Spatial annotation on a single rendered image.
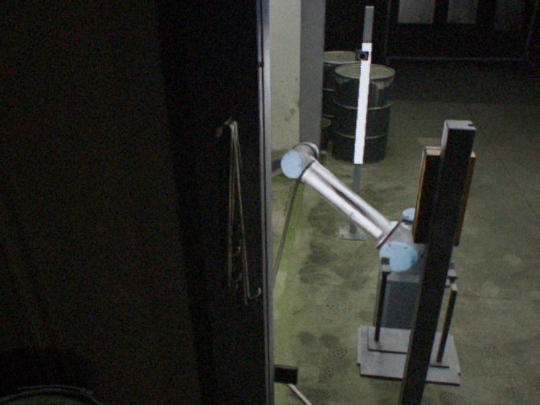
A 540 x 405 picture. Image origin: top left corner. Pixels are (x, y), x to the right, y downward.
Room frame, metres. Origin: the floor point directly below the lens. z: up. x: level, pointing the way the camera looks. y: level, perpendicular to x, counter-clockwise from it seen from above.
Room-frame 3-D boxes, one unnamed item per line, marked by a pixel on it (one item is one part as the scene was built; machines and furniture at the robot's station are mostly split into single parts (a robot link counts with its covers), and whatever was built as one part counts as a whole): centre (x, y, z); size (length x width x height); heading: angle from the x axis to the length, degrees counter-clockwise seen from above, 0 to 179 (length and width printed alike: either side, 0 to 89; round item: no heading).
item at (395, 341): (1.20, -0.44, 0.95); 0.26 x 0.15 x 0.32; 81
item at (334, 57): (5.33, -0.72, 0.86); 0.54 x 0.54 x 0.01
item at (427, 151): (1.10, -0.43, 1.42); 0.12 x 0.06 x 0.26; 81
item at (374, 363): (1.18, -0.44, 0.78); 0.31 x 0.23 x 0.01; 81
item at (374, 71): (4.70, -0.88, 0.86); 0.54 x 0.54 x 0.01
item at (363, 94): (3.15, -0.59, 1.02); 0.06 x 0.02 x 0.83; 81
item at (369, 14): (3.18, -0.60, 0.82); 0.05 x 0.05 x 1.64; 81
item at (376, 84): (4.70, -0.88, 0.44); 0.59 x 0.58 x 0.89; 6
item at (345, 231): (3.18, -0.60, 0.01); 0.20 x 0.20 x 0.01; 81
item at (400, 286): (1.90, -0.65, 0.32); 0.31 x 0.31 x 0.64; 81
